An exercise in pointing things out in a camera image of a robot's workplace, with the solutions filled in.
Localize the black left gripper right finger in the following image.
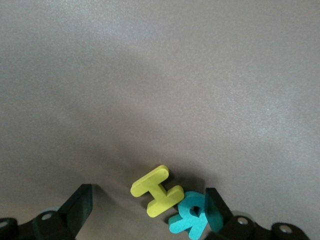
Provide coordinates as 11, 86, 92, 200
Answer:
204, 187, 252, 240

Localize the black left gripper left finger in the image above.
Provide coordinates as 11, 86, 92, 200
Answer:
32, 184, 93, 240

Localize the teal foam letter R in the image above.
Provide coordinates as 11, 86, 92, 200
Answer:
167, 191, 213, 240

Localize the yellow foam letter H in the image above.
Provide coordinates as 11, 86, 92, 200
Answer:
130, 164, 185, 218

